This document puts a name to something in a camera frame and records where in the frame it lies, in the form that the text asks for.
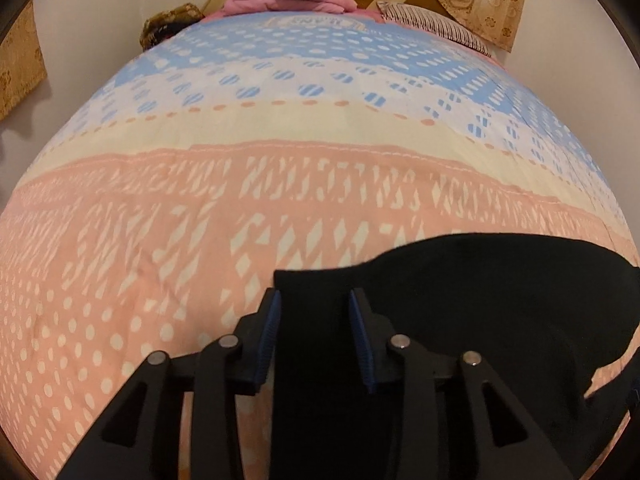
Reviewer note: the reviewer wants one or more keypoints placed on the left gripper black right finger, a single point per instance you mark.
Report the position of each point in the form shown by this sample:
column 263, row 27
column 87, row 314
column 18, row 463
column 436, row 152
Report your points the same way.
column 443, row 417

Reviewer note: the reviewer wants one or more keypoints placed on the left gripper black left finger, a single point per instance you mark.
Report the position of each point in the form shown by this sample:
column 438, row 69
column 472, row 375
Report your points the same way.
column 137, row 435

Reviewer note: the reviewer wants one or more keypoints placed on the black pants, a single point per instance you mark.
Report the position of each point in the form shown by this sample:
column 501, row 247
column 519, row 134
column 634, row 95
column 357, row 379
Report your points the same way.
column 553, row 317

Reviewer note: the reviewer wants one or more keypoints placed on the pink blue dotted bedspread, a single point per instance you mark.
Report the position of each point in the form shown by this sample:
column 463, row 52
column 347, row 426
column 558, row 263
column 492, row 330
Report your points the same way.
column 156, row 216

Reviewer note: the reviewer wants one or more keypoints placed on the beige side curtain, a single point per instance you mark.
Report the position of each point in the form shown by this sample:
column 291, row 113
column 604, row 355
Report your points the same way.
column 22, row 64

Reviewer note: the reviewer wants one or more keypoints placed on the striped pillow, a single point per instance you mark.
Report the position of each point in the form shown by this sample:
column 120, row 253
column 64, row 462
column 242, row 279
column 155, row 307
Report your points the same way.
column 432, row 22

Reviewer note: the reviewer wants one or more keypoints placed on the pink folded blanket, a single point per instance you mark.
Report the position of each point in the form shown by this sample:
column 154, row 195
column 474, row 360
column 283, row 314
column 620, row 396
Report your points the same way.
column 237, row 7

